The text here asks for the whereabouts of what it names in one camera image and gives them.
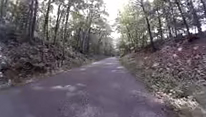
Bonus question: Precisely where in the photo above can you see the grey asphalt road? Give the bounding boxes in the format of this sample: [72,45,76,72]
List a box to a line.
[0,53,177,117]

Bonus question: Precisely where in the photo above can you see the wood of trees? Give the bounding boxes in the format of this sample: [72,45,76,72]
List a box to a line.
[0,0,117,63]
[113,0,206,55]

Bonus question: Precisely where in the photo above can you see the leaf-covered earth bank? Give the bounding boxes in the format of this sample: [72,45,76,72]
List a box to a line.
[118,32,206,117]
[0,33,110,89]

